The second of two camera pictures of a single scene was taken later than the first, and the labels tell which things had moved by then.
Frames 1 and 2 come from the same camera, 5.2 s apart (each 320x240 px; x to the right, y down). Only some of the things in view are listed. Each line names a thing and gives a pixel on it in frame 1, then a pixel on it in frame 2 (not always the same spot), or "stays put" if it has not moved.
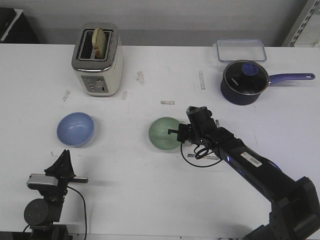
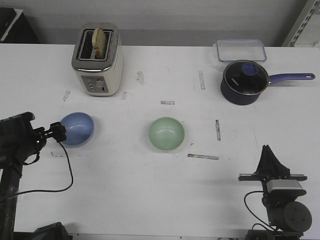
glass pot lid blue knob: x=245 y=77 stays put
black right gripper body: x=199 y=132 → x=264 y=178
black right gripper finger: x=172 y=131 → x=263 y=167
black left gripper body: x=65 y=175 → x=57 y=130
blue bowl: x=75 y=129 stays put
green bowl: x=158 y=133 stays put
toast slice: x=99 y=43 stays put
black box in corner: x=15 y=28 stays put
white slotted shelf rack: x=305 y=32 stays put
